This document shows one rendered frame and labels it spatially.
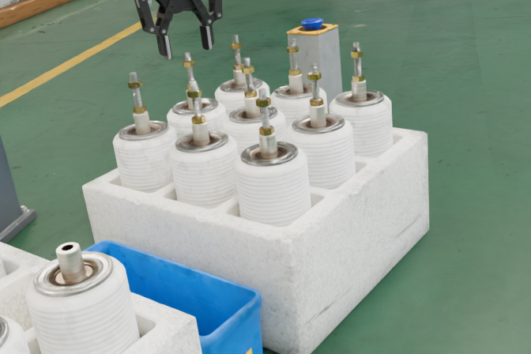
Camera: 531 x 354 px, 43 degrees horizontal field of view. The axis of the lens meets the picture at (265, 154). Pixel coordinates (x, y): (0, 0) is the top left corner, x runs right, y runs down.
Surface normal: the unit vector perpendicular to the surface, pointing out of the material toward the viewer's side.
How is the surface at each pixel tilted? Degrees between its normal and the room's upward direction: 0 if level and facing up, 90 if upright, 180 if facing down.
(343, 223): 90
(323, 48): 90
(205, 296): 88
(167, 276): 88
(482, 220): 0
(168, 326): 0
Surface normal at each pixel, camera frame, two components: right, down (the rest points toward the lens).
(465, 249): -0.11, -0.92
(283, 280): -0.59, 0.36
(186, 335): 0.80, 0.15
